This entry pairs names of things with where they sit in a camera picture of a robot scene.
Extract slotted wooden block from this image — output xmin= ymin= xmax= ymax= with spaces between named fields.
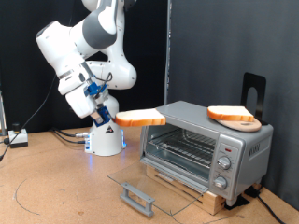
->
xmin=145 ymin=164 xmax=227 ymax=217

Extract black metal bookend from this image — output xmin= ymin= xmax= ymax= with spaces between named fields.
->
xmin=241 ymin=72 xmax=269 ymax=126

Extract glass oven door with handle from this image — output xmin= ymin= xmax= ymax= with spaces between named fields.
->
xmin=107 ymin=155 xmax=210 ymax=217

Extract vertical metal pole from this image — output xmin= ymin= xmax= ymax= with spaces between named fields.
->
xmin=164 ymin=0 xmax=173 ymax=105

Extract silver toaster oven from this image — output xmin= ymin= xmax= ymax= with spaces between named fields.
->
xmin=138 ymin=100 xmax=275 ymax=207

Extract white bread slice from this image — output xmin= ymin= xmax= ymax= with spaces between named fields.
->
xmin=114 ymin=107 xmax=167 ymax=128
xmin=206 ymin=105 xmax=255 ymax=123

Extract metal frame post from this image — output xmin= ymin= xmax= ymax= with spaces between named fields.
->
xmin=0 ymin=90 xmax=7 ymax=137

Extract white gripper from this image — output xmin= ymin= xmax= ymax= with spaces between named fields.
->
xmin=57 ymin=62 xmax=110 ymax=125

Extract long black hanging cable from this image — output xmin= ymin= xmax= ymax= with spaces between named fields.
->
xmin=0 ymin=0 xmax=76 ymax=162

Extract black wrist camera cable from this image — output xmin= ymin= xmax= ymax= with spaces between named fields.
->
xmin=90 ymin=72 xmax=114 ymax=92

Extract black oven power cord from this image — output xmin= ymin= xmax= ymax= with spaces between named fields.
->
xmin=246 ymin=186 xmax=286 ymax=224

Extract robot base cables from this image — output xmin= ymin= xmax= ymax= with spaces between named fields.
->
xmin=50 ymin=126 xmax=92 ymax=146

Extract wire oven rack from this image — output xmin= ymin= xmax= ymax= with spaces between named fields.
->
xmin=148 ymin=128 xmax=218 ymax=169

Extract round wooden board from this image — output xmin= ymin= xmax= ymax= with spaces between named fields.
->
xmin=216 ymin=117 xmax=263 ymax=133

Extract silver oven knob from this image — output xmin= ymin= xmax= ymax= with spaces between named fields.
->
xmin=217 ymin=155 xmax=233 ymax=171
xmin=212 ymin=175 xmax=229 ymax=190

